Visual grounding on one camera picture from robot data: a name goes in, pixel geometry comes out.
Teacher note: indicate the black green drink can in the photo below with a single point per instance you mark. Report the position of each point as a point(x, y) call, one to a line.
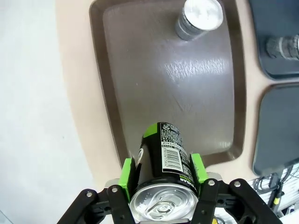
point(161, 168)
point(285, 47)

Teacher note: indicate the black plastic tray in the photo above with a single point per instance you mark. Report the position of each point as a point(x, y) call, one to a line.
point(280, 126)
point(275, 18)

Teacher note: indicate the brown plastic tray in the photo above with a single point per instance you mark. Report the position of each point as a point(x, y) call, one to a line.
point(168, 88)

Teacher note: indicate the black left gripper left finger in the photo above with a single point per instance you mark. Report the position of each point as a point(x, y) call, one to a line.
point(123, 177)

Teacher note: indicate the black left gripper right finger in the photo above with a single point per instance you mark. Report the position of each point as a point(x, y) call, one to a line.
point(198, 172)

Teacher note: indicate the silver drink can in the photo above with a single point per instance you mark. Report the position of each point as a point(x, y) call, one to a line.
point(198, 18)

